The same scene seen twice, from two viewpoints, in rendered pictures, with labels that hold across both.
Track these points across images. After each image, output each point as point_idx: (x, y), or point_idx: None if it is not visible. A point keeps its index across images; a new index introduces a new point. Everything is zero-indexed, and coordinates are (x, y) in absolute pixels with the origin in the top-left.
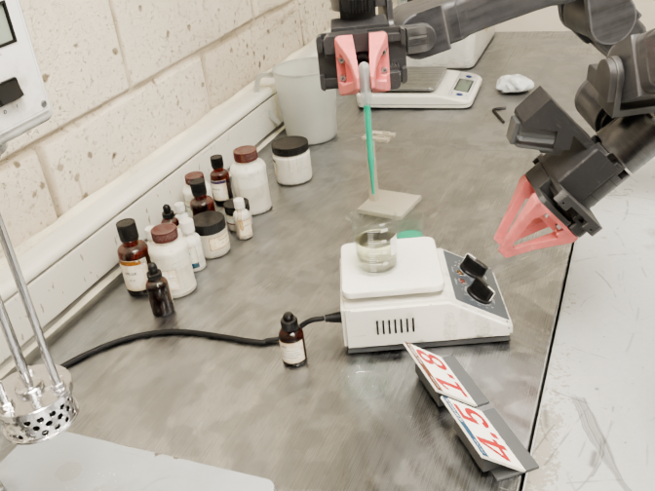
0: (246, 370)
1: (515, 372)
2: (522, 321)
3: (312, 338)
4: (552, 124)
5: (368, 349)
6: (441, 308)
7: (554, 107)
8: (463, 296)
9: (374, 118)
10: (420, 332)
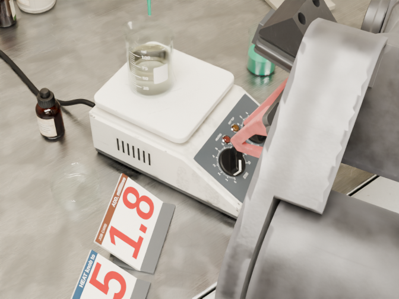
0: (8, 119)
1: (208, 257)
2: None
3: (85, 117)
4: (291, 45)
5: (112, 156)
6: (174, 159)
7: (295, 29)
8: (207, 158)
9: None
10: (155, 169)
